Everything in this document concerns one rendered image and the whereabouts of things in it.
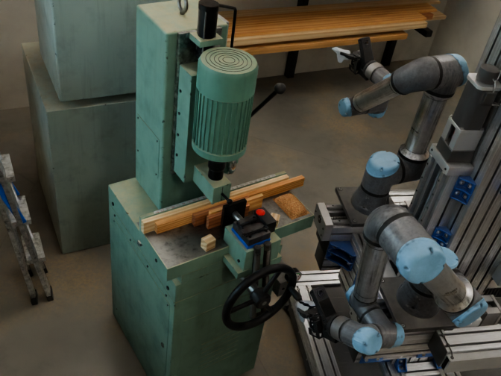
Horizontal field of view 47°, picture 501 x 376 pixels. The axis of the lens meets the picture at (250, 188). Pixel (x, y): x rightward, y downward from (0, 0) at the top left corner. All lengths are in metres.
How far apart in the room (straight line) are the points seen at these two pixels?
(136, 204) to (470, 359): 1.30
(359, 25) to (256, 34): 0.86
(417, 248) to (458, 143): 0.56
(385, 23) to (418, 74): 2.58
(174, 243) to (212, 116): 0.47
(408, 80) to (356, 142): 2.21
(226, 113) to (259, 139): 2.36
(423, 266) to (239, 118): 0.67
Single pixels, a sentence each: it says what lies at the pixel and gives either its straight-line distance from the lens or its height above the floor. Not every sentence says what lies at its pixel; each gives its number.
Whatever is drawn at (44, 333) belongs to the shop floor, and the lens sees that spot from 2.86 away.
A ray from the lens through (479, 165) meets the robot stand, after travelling 1.97.
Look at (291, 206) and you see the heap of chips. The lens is 2.10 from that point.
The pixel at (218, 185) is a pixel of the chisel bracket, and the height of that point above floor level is 1.07.
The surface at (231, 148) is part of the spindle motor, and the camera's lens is 1.78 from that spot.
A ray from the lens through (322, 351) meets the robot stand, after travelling 2.58.
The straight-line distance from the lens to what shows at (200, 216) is 1.98.
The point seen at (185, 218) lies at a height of 0.93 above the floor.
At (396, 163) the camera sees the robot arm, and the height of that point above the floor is 1.05.
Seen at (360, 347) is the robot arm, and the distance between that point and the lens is 1.72.
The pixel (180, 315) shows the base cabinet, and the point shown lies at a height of 0.63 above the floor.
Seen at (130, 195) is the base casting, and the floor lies 0.80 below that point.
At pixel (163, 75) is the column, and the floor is 1.37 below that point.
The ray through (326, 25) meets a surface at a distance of 4.31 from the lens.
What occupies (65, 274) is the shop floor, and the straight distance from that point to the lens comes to 3.07.
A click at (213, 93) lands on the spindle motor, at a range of 1.67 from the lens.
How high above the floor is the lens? 2.28
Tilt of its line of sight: 39 degrees down
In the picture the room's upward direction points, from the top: 10 degrees clockwise
